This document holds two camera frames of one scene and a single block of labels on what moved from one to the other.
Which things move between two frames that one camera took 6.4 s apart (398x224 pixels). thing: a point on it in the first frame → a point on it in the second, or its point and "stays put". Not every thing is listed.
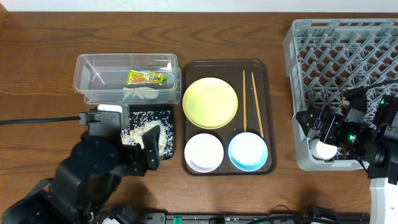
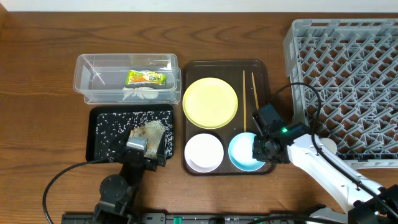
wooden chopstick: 244,102 stays put
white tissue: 146,93 stays put
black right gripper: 336,120 → 259,142
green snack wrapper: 135,76 stays put
